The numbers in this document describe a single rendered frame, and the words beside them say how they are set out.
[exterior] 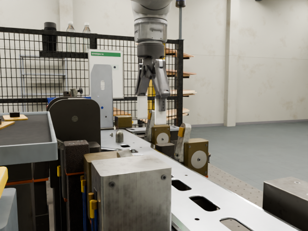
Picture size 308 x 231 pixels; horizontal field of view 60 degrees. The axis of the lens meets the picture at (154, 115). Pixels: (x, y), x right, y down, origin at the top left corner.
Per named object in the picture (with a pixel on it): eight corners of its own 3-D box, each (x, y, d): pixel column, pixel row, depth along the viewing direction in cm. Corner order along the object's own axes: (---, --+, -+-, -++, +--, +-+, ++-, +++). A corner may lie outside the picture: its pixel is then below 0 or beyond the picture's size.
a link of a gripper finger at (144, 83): (143, 67, 73) (142, 64, 74) (135, 97, 81) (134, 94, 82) (156, 68, 74) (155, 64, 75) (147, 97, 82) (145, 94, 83)
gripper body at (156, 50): (132, 45, 75) (133, 78, 76) (143, 40, 68) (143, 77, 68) (157, 46, 78) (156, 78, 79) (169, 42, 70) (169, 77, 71)
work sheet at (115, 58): (123, 98, 176) (123, 50, 172) (89, 99, 167) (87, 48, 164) (123, 98, 178) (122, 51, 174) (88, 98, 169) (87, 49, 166)
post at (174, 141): (178, 180, 150) (178, 129, 147) (170, 181, 148) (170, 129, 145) (174, 177, 154) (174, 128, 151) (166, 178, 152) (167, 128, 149)
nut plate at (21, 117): (28, 119, 49) (28, 113, 49) (4, 121, 47) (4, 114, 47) (23, 115, 57) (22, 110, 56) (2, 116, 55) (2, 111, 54)
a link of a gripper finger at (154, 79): (157, 68, 74) (159, 64, 73) (168, 99, 68) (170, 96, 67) (144, 67, 73) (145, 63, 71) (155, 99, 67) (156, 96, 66)
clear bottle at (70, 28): (77, 53, 168) (76, 20, 166) (66, 52, 166) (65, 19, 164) (76, 54, 174) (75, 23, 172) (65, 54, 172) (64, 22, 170)
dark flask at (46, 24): (57, 52, 163) (57, 22, 162) (44, 52, 161) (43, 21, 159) (57, 53, 170) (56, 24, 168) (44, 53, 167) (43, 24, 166)
